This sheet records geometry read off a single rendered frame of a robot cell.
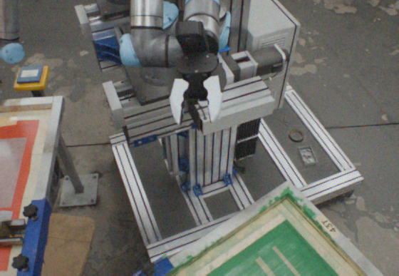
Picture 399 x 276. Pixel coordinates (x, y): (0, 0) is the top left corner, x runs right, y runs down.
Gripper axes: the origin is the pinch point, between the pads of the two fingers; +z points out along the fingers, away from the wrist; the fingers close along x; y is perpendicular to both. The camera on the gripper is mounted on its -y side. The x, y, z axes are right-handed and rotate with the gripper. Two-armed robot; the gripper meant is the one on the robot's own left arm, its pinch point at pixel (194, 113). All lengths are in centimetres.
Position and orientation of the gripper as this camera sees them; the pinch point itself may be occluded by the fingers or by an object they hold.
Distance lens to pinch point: 63.8
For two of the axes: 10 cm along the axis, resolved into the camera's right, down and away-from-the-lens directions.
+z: -0.3, 7.6, -6.5
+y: 1.3, 6.4, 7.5
